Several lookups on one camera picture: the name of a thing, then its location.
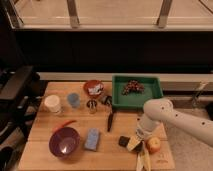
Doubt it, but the small metal cup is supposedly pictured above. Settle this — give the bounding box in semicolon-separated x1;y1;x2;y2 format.
86;99;97;114

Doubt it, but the silver fork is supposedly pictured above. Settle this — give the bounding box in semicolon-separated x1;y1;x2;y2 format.
136;113;142;125

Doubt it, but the blue plastic cup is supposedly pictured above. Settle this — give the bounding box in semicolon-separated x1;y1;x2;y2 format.
67;93;80;108

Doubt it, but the purple bowl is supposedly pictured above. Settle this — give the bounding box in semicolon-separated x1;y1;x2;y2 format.
49;127;80;158

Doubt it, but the black handled knife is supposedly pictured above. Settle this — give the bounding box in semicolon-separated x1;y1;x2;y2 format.
107;107;115;132

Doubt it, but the green plastic tray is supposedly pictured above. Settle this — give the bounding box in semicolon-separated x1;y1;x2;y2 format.
112;75;163;110

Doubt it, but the black chair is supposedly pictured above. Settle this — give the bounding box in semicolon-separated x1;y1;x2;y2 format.
0;65;41;171

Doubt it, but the blue sponge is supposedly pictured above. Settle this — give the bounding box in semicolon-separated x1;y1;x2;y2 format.
84;128;100;151

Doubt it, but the yellow banana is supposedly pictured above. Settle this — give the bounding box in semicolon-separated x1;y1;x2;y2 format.
136;148;151;171

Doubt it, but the white cup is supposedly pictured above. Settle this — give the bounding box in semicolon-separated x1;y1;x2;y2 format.
44;95;62;114

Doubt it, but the red bowl with white contents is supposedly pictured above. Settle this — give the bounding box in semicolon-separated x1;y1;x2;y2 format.
83;80;104;98

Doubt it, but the small dark object by tray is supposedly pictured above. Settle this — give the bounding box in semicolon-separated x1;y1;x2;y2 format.
101;95;112;106

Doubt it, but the red apple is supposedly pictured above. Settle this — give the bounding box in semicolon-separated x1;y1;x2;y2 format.
146;137;161;154

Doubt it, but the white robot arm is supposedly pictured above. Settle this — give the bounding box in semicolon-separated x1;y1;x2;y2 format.
127;98;213;151

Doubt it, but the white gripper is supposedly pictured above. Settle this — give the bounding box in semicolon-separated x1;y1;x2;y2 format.
127;115;160;157

